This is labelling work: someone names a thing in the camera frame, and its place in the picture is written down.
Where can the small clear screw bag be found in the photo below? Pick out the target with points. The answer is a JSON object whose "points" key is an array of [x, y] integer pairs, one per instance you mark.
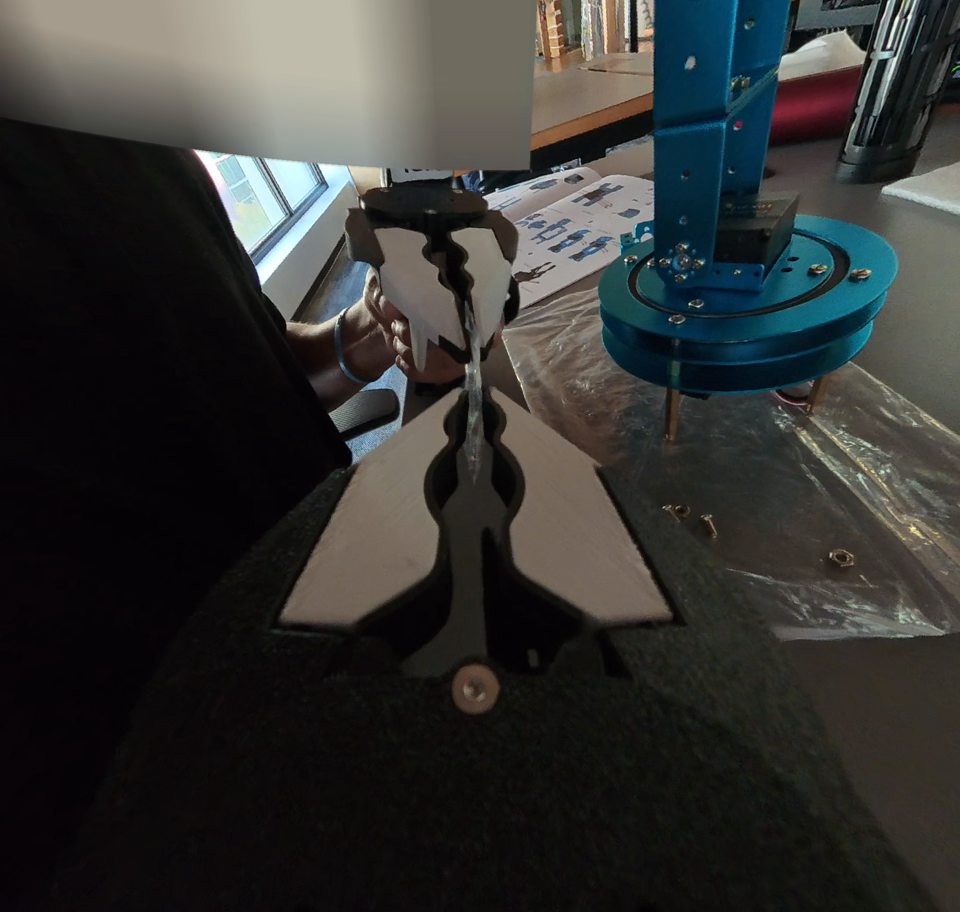
{"points": [[474, 409]]}

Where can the large paned window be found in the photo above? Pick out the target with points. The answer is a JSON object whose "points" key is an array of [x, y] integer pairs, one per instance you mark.
{"points": [[277, 199]]}

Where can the loose hex nut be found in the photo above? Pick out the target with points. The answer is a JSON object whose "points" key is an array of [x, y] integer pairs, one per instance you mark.
{"points": [[838, 558]]}

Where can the large clear plastic bag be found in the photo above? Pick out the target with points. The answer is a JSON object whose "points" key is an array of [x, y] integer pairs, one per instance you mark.
{"points": [[787, 492]]}

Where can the black ribbed cylinder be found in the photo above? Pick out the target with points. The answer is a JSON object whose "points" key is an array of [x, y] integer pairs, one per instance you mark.
{"points": [[892, 64]]}

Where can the blue toy robot arm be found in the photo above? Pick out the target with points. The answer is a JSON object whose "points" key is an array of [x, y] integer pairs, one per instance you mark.
{"points": [[712, 289]]}

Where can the printed instruction sheet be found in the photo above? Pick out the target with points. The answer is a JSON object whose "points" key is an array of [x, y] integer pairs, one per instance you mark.
{"points": [[570, 237]]}

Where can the grey table with wood edge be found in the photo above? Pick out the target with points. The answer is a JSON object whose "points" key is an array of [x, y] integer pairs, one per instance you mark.
{"points": [[592, 102]]}

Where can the maroon padded roll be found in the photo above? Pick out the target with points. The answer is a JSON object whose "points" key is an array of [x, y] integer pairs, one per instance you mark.
{"points": [[810, 109]]}

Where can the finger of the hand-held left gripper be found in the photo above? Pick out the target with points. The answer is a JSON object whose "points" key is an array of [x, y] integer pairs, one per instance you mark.
{"points": [[489, 282], [412, 282]]}

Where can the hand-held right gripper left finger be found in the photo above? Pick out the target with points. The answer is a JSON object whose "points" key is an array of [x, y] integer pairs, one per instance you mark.
{"points": [[367, 544]]}

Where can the white foam sheet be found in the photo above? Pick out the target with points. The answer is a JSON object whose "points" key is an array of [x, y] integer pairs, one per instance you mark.
{"points": [[926, 192]]}

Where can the blue wristband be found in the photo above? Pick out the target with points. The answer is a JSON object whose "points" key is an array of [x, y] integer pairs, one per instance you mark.
{"points": [[346, 357]]}

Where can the person's left hand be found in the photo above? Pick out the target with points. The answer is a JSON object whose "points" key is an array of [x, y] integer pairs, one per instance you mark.
{"points": [[390, 334]]}

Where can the dark grey desk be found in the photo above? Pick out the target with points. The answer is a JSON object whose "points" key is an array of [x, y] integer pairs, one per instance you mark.
{"points": [[900, 702]]}

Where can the grey fabric office chair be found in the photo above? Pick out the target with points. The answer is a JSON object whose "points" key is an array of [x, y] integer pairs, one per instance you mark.
{"points": [[371, 413]]}

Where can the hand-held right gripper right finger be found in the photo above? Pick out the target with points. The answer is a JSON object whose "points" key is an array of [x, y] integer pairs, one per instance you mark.
{"points": [[585, 552]]}

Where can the loose silver screws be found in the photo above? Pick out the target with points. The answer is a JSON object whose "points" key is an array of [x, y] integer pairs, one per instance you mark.
{"points": [[690, 518]]}

